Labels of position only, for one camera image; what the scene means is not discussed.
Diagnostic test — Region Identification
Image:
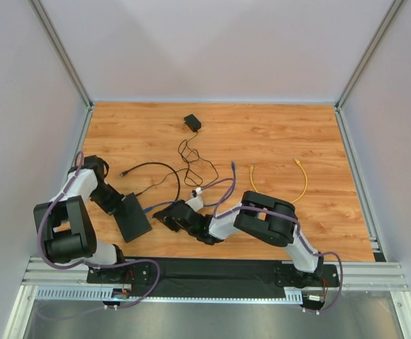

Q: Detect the black ethernet cable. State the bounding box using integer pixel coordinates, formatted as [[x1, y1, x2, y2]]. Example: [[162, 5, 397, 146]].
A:
[[118, 161, 181, 206]]

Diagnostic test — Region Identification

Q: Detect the black network switch box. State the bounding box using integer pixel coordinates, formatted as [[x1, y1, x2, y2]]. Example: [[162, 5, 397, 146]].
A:
[[114, 193, 152, 243]]

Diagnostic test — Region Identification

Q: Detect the blue ethernet cable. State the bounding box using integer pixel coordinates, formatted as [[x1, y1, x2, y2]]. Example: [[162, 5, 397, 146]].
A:
[[143, 160, 238, 213]]

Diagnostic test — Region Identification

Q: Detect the yellow ethernet cable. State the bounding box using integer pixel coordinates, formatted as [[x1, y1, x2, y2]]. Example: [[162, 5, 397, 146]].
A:
[[249, 157, 309, 204]]

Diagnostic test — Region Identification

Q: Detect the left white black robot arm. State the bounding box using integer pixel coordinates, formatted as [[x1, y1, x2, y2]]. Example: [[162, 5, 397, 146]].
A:
[[33, 151, 125, 270]]

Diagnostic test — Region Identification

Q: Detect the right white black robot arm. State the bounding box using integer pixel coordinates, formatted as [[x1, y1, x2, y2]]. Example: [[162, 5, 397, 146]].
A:
[[154, 191, 323, 277]]

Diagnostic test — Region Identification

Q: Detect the black power adapter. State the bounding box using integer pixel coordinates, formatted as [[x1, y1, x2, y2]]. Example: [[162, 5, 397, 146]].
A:
[[184, 114, 202, 133]]

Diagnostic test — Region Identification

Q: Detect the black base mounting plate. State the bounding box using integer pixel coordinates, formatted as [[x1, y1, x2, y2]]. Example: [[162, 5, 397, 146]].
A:
[[87, 257, 340, 299]]

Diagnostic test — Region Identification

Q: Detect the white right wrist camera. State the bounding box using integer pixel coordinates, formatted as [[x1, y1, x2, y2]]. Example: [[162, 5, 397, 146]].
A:
[[186, 187, 204, 212]]

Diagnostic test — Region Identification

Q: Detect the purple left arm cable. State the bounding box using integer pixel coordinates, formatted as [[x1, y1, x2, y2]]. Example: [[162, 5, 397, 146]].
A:
[[36, 151, 162, 311]]

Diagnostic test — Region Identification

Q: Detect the front aluminium frame rail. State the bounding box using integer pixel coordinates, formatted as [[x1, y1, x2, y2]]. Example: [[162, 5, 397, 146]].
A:
[[22, 258, 408, 291]]

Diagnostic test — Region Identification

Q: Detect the grey slotted cable duct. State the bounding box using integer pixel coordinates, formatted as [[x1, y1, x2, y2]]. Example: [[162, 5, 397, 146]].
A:
[[35, 286, 304, 303]]

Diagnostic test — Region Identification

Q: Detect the left aluminium frame post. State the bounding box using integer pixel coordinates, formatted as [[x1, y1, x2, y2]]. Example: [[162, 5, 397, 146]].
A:
[[28, 0, 93, 108]]

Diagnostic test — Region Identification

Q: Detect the aluminium frame post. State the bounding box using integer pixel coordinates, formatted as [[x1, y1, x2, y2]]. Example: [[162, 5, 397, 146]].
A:
[[28, 0, 93, 108], [334, 0, 406, 112]]

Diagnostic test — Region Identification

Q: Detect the right aluminium frame post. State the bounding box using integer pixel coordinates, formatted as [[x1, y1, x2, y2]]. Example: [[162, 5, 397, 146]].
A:
[[334, 0, 406, 112]]

